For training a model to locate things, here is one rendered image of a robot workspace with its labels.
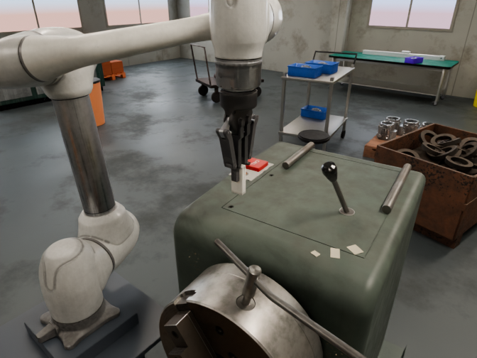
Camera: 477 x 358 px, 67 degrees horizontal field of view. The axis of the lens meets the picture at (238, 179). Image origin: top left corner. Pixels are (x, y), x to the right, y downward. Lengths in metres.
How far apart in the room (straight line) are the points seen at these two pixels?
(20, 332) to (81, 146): 0.65
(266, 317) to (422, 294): 2.10
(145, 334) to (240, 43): 0.95
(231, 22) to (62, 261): 0.78
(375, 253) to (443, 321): 1.83
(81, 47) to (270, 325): 0.66
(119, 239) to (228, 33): 0.80
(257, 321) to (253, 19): 0.51
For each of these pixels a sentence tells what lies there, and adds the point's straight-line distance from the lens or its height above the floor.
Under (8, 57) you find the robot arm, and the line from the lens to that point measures 0.94.
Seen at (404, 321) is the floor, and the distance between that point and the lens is 2.48.
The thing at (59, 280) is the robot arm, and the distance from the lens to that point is 1.13.
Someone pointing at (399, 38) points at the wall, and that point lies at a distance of 8.36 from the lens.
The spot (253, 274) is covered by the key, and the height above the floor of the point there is 1.32.
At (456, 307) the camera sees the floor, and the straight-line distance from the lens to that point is 2.70.
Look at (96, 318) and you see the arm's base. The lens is 1.25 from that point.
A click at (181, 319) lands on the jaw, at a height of 1.20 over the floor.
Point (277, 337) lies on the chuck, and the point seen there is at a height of 1.20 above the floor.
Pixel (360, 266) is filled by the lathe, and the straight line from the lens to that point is 0.73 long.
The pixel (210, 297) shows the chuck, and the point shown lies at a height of 1.23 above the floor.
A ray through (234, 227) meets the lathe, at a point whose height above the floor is 1.25.
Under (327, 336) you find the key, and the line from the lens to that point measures 0.54.
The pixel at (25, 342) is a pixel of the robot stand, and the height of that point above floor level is 0.75.
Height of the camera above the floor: 1.71
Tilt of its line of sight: 27 degrees down
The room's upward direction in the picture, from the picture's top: straight up
